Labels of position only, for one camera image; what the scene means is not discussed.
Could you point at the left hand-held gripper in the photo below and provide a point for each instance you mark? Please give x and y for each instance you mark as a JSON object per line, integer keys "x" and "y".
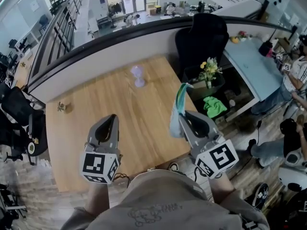
{"x": 97, "y": 163}

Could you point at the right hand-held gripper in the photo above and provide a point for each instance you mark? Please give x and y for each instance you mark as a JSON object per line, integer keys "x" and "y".
{"x": 216, "y": 158}

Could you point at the light blue zipper pouch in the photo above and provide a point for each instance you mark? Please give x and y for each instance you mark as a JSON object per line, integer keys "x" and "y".
{"x": 178, "y": 109}

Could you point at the person's left forearm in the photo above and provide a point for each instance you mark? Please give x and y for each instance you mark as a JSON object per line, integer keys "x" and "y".
{"x": 98, "y": 196}

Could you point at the person's right forearm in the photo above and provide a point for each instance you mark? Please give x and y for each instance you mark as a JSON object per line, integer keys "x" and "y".
{"x": 220, "y": 188}

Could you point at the green cloth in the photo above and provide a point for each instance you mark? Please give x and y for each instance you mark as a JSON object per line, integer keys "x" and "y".
{"x": 214, "y": 106}

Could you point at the black storage crate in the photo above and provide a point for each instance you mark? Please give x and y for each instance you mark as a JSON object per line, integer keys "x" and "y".
{"x": 194, "y": 90}

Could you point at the small white cup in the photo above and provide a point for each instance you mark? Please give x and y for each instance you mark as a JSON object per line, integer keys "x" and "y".
{"x": 232, "y": 102}

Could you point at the white sneaker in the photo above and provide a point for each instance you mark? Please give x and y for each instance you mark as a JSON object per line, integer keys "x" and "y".
{"x": 173, "y": 166}

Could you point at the yellow flower bouquet in vase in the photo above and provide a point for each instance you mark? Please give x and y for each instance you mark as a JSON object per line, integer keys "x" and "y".
{"x": 209, "y": 71}

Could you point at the person's beige printed shirt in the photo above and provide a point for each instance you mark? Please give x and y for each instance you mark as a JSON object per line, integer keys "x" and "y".
{"x": 165, "y": 202}

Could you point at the light blue table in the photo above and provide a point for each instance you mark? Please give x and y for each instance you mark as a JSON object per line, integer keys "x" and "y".
{"x": 249, "y": 61}

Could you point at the black mesh office chair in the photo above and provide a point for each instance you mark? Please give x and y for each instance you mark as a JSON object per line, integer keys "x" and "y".
{"x": 16, "y": 114}

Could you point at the black high-back office chair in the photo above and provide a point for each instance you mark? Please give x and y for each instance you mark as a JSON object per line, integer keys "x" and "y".
{"x": 201, "y": 37}

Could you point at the black patterned sneaker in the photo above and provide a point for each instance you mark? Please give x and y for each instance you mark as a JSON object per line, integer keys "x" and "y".
{"x": 260, "y": 196}

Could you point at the toy fruit pile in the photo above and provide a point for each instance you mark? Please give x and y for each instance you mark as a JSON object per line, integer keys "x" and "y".
{"x": 239, "y": 36}

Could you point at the black bag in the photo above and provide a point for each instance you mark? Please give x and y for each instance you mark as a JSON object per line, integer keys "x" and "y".
{"x": 265, "y": 48}

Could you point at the white round machine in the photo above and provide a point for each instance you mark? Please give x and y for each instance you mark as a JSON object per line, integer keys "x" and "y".
{"x": 293, "y": 169}

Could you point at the black metal railing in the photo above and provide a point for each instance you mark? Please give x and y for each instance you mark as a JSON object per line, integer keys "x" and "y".
{"x": 63, "y": 30}

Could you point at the grey partition with black rail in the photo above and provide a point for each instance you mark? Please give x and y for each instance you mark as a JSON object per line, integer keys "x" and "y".
{"x": 100, "y": 56}

